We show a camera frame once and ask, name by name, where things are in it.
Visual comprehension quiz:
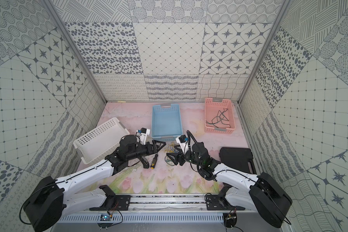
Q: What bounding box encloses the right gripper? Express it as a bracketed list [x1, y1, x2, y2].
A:
[167, 144, 203, 167]

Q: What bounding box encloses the black cable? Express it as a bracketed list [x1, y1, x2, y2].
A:
[205, 108, 231, 129]

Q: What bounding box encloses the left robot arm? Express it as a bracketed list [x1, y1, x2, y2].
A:
[20, 134, 166, 232]

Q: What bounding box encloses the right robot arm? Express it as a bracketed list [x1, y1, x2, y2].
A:
[166, 142, 293, 228]

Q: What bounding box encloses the black yellow screwdriver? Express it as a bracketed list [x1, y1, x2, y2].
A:
[150, 154, 158, 169]

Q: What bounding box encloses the blue perforated basket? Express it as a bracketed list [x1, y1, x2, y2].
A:
[151, 103, 183, 142]

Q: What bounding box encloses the black utility knife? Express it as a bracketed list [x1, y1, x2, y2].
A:
[139, 157, 150, 169]

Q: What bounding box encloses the pink perforated basket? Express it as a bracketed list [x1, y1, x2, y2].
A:
[205, 98, 236, 134]

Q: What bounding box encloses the white perforated basket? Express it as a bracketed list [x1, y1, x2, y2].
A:
[73, 118, 130, 165]

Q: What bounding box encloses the right circuit board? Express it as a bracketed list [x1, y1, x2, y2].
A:
[223, 213, 237, 228]

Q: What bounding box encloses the circuit board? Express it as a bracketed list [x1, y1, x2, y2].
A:
[100, 214, 112, 221]
[223, 213, 237, 228]

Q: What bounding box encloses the left circuit board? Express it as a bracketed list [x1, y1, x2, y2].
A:
[100, 214, 112, 221]

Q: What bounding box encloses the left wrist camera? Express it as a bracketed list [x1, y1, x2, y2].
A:
[136, 128, 150, 145]

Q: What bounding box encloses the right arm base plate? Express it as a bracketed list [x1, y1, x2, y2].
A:
[204, 193, 245, 211]

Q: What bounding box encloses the aluminium rail frame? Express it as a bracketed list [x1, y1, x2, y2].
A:
[47, 192, 288, 214]

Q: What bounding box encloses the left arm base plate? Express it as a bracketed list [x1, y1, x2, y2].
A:
[89, 195, 131, 211]

